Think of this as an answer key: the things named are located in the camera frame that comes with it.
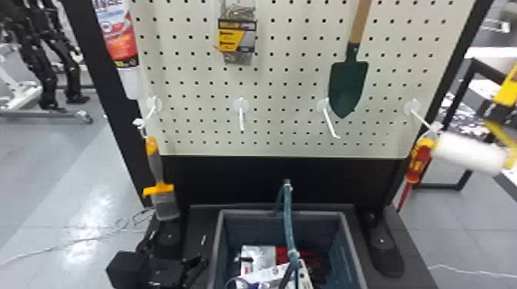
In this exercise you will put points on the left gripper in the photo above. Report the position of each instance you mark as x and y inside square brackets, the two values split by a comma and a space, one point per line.
[161, 274]

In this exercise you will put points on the white packet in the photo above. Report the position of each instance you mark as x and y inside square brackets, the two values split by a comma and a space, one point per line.
[258, 256]

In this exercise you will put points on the red packet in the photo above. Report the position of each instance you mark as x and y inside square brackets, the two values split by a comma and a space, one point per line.
[311, 260]

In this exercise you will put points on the blue basket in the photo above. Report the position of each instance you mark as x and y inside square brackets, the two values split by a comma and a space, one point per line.
[347, 258]

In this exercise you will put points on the white pegboard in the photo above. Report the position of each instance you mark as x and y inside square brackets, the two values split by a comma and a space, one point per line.
[282, 80]

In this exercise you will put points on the red white sealant tube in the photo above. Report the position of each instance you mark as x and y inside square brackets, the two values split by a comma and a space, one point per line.
[119, 36]

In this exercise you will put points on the yellow black screw packet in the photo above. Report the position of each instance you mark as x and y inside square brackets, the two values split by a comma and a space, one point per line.
[236, 38]

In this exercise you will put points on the green garden trowel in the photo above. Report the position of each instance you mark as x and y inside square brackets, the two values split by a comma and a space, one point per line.
[347, 86]

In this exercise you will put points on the red screwdriver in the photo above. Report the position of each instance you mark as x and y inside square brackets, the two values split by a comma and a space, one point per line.
[420, 159]

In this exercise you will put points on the white paint roller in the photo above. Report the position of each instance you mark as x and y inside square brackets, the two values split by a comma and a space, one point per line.
[464, 153]

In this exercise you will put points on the black side table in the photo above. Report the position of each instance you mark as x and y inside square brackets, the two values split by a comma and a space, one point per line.
[484, 54]

